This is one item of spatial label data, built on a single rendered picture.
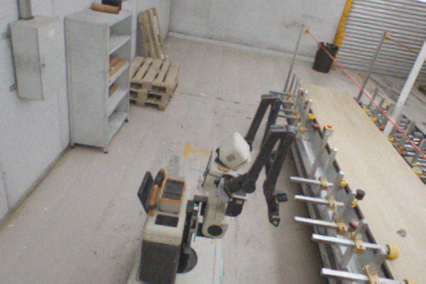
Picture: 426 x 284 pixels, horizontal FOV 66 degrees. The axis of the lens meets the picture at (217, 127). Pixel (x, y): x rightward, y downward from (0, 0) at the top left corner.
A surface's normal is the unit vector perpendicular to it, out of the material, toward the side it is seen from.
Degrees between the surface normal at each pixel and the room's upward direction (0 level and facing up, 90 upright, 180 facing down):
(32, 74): 90
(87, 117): 90
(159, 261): 90
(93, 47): 90
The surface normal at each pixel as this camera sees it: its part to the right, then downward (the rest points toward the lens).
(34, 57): -0.05, 0.46
